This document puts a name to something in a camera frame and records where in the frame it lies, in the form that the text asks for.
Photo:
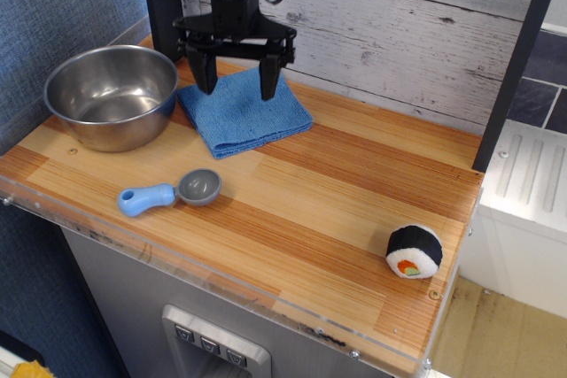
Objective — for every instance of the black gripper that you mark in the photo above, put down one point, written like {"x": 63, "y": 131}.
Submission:
{"x": 235, "y": 29}

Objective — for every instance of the blue cloth napkin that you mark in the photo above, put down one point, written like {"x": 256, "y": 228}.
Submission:
{"x": 235, "y": 119}

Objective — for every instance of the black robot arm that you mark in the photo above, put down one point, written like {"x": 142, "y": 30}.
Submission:
{"x": 235, "y": 29}

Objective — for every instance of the plush sushi roll toy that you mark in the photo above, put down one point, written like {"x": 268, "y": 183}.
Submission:
{"x": 414, "y": 252}

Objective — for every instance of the stainless steel bowl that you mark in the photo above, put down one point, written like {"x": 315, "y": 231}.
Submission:
{"x": 113, "y": 99}

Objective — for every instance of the blue grey ice cream scoop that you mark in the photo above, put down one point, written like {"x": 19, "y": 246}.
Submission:
{"x": 198, "y": 188}

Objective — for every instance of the clear acrylic table edge guard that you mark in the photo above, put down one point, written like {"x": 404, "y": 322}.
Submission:
{"x": 305, "y": 251}

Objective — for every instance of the silver dispenser panel with buttons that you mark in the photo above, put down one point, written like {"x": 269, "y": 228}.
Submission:
{"x": 203, "y": 349}

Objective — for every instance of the white ridged cabinet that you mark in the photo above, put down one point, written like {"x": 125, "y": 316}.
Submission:
{"x": 517, "y": 240}

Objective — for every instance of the yellow object at corner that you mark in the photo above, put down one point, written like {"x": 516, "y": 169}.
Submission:
{"x": 31, "y": 370}

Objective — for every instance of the black right frame post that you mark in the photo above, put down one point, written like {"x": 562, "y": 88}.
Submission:
{"x": 525, "y": 42}

